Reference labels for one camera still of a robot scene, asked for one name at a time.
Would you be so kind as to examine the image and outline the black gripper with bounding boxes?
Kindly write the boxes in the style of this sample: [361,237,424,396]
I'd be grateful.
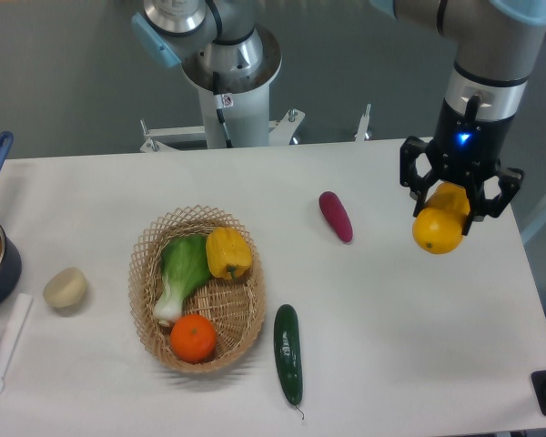
[399,102,524,236]

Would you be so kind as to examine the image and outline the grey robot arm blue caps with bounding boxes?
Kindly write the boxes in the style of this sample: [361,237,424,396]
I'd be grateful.
[131,1,546,229]

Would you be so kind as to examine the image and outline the woven wicker basket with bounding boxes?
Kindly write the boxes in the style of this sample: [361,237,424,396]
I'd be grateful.
[128,205,266,374]

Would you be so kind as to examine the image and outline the purple sweet potato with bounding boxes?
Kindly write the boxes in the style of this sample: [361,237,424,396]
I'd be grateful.
[318,191,353,244]

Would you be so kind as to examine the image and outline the dark green cucumber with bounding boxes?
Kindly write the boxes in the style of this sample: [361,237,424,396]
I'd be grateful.
[273,304,305,420]

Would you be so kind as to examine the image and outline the yellow bell pepper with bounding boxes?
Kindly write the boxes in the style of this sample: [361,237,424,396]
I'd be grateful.
[206,227,253,280]

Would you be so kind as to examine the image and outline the green bok choy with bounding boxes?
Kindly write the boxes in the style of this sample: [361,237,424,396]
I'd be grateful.
[153,234,211,327]

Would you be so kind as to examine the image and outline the orange fruit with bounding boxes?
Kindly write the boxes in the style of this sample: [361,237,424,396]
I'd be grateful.
[169,314,217,363]

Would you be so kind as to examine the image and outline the beige potato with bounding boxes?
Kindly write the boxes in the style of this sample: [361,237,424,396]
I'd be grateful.
[43,267,87,309]

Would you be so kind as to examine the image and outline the white rolled cloth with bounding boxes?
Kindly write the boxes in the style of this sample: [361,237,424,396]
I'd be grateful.
[0,293,33,393]

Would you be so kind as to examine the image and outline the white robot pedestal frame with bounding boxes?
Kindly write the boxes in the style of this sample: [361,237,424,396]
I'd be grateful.
[138,67,373,154]

